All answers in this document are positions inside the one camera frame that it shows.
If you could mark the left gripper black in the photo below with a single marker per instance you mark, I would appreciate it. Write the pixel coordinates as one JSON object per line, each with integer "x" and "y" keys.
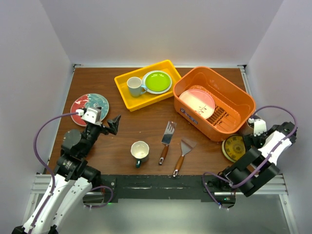
{"x": 113, "y": 124}

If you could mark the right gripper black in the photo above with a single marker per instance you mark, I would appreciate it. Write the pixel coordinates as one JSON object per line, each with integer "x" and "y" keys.
{"x": 250, "y": 140}

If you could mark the yellow patterned plate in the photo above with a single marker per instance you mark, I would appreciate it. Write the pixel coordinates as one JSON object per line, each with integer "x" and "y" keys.
{"x": 233, "y": 147}

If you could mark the pink and cream plate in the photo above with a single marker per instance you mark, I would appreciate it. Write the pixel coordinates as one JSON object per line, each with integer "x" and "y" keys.
{"x": 199, "y": 101}

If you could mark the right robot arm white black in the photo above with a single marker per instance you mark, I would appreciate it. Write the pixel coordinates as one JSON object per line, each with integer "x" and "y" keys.
{"x": 259, "y": 163}

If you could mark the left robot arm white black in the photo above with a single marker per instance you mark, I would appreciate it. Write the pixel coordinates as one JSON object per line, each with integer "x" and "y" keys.
{"x": 71, "y": 179}

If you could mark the orange plastic dish bin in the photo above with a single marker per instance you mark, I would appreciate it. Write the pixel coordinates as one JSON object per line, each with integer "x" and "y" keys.
{"x": 233, "y": 106}

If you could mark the beige purple cup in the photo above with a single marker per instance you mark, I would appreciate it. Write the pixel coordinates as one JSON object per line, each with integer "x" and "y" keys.
{"x": 248, "y": 125}

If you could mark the yellow plastic tray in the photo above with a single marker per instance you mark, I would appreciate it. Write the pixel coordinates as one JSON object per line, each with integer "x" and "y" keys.
{"x": 135, "y": 103}

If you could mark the red and teal plate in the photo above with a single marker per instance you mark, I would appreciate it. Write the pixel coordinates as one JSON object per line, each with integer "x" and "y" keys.
{"x": 89, "y": 100}

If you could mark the light blue mug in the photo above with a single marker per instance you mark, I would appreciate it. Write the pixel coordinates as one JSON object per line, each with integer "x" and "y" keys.
{"x": 136, "y": 86}

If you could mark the white scalloped plate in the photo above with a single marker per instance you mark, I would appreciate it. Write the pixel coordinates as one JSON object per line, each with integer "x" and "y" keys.
{"x": 153, "y": 92}

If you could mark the lime green plate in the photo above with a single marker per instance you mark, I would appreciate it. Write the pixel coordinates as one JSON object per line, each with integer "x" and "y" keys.
{"x": 157, "y": 81}

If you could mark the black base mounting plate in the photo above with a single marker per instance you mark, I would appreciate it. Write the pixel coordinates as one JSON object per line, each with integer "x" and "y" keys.
{"x": 182, "y": 187}

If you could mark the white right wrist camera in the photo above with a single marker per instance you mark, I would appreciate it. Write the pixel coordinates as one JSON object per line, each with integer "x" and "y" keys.
{"x": 260, "y": 126}

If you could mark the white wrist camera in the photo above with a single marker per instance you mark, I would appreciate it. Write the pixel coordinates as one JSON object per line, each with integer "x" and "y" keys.
{"x": 260, "y": 126}
{"x": 90, "y": 115}

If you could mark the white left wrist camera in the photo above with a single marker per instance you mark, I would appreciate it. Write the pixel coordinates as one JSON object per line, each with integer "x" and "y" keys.
{"x": 90, "y": 115}

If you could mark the white cup green handle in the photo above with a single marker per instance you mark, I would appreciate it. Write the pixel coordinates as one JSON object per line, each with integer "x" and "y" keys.
{"x": 140, "y": 151}

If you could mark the slotted spatula wooden handle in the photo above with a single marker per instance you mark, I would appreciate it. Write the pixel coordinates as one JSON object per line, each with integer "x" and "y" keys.
{"x": 168, "y": 134}

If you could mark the solid spatula wooden handle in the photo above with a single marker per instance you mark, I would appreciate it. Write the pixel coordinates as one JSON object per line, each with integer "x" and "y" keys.
{"x": 186, "y": 146}

